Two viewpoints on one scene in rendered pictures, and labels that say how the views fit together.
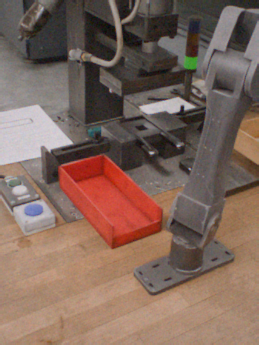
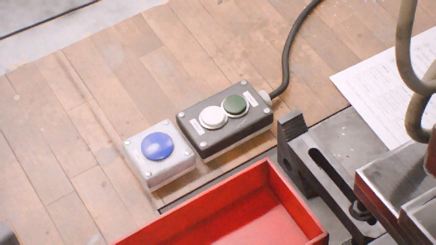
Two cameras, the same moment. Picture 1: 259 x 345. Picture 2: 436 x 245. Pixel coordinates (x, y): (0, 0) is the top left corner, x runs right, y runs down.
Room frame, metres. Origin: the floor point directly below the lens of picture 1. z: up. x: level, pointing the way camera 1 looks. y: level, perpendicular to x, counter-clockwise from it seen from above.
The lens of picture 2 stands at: (0.96, -0.36, 1.75)
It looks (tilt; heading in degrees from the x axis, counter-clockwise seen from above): 54 degrees down; 96
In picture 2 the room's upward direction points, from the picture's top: 5 degrees counter-clockwise
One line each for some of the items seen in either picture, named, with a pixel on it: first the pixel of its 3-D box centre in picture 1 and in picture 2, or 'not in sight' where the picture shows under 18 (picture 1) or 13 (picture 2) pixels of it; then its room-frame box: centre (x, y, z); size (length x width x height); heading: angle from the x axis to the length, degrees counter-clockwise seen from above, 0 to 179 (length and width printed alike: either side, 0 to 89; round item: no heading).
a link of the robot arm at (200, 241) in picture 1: (192, 220); not in sight; (0.72, -0.12, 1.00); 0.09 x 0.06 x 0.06; 50
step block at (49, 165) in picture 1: (56, 162); (302, 154); (1.00, 0.17, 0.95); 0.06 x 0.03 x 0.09; 123
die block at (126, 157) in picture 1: (143, 142); not in sight; (1.14, -0.03, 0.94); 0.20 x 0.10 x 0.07; 123
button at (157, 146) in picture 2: (34, 211); (157, 148); (0.83, 0.20, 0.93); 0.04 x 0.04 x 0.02
